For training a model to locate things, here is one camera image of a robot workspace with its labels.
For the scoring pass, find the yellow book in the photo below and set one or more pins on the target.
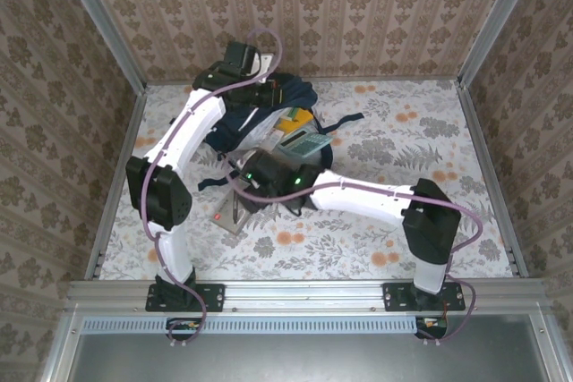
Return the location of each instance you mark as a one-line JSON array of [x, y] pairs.
[[300, 120]]

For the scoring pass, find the teal calculator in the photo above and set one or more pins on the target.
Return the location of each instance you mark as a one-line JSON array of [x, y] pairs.
[[306, 142]]

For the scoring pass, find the navy blue backpack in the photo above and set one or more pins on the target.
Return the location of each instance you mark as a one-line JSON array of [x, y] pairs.
[[228, 131]]

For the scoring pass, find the grey pen box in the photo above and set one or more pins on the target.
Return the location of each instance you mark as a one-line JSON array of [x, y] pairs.
[[228, 221]]

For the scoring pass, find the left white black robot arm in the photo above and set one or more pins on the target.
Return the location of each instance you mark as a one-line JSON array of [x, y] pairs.
[[192, 127]]

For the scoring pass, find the floral patterned table cloth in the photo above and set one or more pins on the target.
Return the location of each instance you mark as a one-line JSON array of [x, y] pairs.
[[403, 140]]

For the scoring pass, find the grey metal sheet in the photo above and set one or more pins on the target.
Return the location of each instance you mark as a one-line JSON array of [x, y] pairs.
[[313, 359]]

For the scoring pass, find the wide aluminium frame rail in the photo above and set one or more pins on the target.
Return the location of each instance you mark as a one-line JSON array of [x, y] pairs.
[[304, 294]]

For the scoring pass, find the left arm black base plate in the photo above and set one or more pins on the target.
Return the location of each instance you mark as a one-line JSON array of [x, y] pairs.
[[215, 297]]

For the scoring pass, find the aluminium corner post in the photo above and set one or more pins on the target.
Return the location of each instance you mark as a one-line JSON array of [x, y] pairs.
[[102, 19], [498, 19]]

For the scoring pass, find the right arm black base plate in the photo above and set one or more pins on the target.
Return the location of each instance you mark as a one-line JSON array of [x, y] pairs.
[[394, 297]]

